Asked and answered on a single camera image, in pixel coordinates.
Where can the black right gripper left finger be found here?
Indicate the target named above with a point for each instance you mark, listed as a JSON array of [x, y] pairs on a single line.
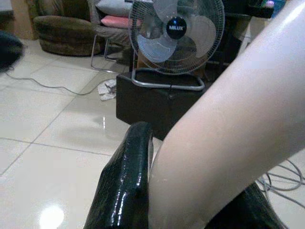
[[124, 186]]

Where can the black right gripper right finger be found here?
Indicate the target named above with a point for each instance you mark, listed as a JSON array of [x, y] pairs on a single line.
[[247, 210]]

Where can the grey floor fan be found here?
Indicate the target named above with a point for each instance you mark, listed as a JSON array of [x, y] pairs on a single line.
[[176, 35]]

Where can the brown round floor cushion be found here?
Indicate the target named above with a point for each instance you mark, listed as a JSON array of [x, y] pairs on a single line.
[[64, 35]]

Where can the black box stand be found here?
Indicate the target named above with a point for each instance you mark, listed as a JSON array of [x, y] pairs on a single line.
[[155, 105]]

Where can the crumpled white paper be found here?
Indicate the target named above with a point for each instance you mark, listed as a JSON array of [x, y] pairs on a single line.
[[107, 89]]

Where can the pink cushion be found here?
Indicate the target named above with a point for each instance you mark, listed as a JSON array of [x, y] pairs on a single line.
[[114, 21]]

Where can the dark fuzzy object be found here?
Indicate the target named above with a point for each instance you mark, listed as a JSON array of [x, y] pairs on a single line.
[[9, 52]]

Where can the grey pillow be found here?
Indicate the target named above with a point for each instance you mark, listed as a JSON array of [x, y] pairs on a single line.
[[114, 8]]

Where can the metal frame chair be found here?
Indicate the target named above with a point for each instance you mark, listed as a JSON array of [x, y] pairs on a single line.
[[107, 35]]

